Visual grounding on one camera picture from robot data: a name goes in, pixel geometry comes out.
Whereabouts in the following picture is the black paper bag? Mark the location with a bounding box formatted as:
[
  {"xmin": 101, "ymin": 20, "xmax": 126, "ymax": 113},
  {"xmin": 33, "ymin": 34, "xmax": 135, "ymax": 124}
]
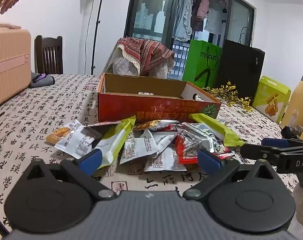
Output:
[{"xmin": 215, "ymin": 26, "xmax": 265, "ymax": 103}]

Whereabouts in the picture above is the pink hanging garment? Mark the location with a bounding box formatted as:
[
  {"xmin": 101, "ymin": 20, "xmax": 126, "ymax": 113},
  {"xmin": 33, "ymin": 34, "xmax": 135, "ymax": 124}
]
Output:
[{"xmin": 191, "ymin": 0, "xmax": 210, "ymax": 32}]

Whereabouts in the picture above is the dark wooden chair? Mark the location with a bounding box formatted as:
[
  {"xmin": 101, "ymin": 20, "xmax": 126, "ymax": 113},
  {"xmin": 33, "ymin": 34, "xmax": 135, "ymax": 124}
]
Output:
[{"xmin": 34, "ymin": 35, "xmax": 64, "ymax": 75}]

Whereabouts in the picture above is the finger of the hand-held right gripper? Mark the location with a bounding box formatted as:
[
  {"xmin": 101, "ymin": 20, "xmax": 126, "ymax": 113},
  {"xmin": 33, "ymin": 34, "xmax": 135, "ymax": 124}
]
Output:
[
  {"xmin": 261, "ymin": 138, "xmax": 290, "ymax": 148},
  {"xmin": 240, "ymin": 144, "xmax": 282, "ymax": 167}
]

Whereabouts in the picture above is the dark small object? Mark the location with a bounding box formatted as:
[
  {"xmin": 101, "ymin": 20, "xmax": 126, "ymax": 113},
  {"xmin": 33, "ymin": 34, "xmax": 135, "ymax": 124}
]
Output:
[{"xmin": 281, "ymin": 126, "xmax": 302, "ymax": 139}]

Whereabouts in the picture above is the yellow thermos bottle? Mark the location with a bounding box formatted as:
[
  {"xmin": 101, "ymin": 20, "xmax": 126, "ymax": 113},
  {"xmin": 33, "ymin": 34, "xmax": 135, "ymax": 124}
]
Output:
[{"xmin": 280, "ymin": 68, "xmax": 303, "ymax": 130}]

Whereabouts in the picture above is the yellow green carton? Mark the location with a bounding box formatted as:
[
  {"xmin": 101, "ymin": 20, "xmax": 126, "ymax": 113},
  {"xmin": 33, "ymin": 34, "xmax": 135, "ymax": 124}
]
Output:
[{"xmin": 252, "ymin": 76, "xmax": 291, "ymax": 124}]

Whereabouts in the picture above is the red patterned cloth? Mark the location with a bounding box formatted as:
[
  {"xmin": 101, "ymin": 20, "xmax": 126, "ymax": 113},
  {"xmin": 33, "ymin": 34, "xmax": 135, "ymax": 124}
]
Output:
[{"xmin": 116, "ymin": 37, "xmax": 175, "ymax": 77}]

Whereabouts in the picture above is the grey blue hanging shirt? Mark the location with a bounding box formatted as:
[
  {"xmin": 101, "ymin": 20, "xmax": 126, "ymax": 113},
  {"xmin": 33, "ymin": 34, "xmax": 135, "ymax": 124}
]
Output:
[{"xmin": 175, "ymin": 0, "xmax": 193, "ymax": 42}]

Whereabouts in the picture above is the yellow flower branch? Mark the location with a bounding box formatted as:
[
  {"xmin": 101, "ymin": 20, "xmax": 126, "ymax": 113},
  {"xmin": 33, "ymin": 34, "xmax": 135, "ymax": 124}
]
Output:
[{"xmin": 203, "ymin": 81, "xmax": 254, "ymax": 112}]

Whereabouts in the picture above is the grey purple cloth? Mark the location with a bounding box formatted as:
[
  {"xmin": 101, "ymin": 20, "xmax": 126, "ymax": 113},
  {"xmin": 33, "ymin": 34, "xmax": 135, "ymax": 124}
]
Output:
[{"xmin": 29, "ymin": 72, "xmax": 55, "ymax": 88}]

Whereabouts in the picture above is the pink suitcase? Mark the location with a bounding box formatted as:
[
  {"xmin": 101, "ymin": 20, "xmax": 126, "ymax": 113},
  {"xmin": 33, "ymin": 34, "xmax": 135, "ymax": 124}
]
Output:
[{"xmin": 0, "ymin": 23, "xmax": 32, "ymax": 110}]

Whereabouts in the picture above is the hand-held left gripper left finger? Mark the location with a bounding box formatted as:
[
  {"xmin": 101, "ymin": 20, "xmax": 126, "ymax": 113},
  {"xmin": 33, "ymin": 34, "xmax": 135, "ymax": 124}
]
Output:
[{"xmin": 23, "ymin": 149, "xmax": 118, "ymax": 202}]

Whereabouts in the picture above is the black framed glass door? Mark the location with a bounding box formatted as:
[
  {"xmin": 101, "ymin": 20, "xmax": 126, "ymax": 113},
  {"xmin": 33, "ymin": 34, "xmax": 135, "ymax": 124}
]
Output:
[{"xmin": 124, "ymin": 0, "xmax": 255, "ymax": 80}]

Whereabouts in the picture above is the white hanging garment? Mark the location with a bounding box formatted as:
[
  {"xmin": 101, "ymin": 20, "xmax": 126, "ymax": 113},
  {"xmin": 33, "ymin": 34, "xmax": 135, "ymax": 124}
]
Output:
[{"xmin": 204, "ymin": 5, "xmax": 228, "ymax": 34}]

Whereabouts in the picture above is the green snack packet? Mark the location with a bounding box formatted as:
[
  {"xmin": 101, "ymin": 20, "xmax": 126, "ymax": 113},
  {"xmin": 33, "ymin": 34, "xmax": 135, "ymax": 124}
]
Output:
[
  {"xmin": 98, "ymin": 116, "xmax": 137, "ymax": 170},
  {"xmin": 189, "ymin": 113, "xmax": 245, "ymax": 147}
]

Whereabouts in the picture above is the pile of white snack packets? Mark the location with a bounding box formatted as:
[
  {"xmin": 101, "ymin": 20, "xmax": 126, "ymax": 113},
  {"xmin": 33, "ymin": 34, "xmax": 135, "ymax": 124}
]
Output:
[{"xmin": 55, "ymin": 122, "xmax": 189, "ymax": 172}]

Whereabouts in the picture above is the orange red cardboard box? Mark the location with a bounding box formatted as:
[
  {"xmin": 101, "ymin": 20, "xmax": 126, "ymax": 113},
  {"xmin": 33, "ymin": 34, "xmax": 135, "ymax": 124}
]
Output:
[{"xmin": 96, "ymin": 72, "xmax": 222, "ymax": 124}]

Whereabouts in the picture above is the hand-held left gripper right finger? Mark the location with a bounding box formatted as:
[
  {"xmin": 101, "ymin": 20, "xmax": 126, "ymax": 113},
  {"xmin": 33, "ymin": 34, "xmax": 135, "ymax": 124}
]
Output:
[{"xmin": 183, "ymin": 150, "xmax": 283, "ymax": 202}]

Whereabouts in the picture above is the green paper bag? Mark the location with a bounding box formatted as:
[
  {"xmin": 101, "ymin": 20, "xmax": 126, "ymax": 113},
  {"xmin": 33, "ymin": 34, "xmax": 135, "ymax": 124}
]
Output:
[{"xmin": 183, "ymin": 39, "xmax": 222, "ymax": 88}]

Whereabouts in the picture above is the person's right hand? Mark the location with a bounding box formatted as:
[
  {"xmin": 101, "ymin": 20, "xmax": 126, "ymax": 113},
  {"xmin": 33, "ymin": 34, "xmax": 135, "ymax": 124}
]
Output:
[{"xmin": 293, "ymin": 185, "xmax": 303, "ymax": 232}]

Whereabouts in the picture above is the cookie picture snack packet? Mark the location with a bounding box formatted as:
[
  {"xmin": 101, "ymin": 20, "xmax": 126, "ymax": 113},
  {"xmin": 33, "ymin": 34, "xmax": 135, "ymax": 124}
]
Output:
[
  {"xmin": 46, "ymin": 119, "xmax": 79, "ymax": 147},
  {"xmin": 133, "ymin": 119, "xmax": 179, "ymax": 132}
]

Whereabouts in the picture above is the pink orange snack packet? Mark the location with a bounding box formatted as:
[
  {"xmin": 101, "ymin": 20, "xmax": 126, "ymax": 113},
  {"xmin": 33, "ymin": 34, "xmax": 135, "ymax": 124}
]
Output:
[{"xmin": 88, "ymin": 121, "xmax": 122, "ymax": 127}]

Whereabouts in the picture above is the bundle of red snack packets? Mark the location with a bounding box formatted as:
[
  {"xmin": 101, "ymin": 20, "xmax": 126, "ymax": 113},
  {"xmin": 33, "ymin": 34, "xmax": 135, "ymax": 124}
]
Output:
[{"xmin": 175, "ymin": 124, "xmax": 235, "ymax": 165}]

